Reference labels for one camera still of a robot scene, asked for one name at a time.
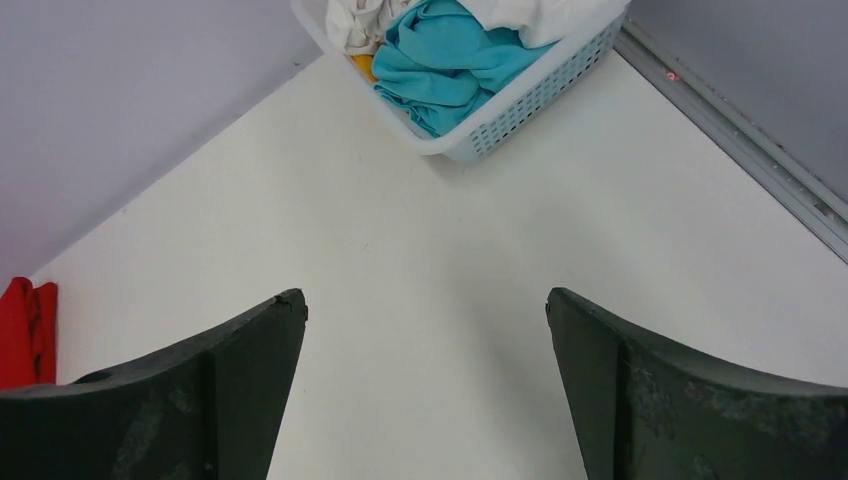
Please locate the white t shirt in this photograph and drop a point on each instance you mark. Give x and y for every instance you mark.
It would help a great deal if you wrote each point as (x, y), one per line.
(359, 27)

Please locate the aluminium frame rail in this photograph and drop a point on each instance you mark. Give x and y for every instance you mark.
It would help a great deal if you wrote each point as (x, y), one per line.
(820, 210)

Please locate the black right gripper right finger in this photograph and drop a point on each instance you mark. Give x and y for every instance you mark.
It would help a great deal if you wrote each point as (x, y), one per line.
(647, 407)

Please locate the yellow t shirt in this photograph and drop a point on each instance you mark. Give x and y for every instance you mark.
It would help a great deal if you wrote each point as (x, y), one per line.
(364, 65)

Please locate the white plastic laundry basket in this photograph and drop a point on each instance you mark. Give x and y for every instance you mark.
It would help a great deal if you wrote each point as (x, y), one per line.
(488, 128)

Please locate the folded red t shirt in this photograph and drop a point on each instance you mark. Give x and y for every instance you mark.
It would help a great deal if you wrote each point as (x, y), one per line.
(28, 334)

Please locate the turquoise t shirt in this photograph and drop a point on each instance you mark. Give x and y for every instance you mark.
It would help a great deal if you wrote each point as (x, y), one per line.
(439, 65)

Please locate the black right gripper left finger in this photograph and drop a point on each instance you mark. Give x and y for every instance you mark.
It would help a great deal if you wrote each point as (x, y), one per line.
(207, 407)

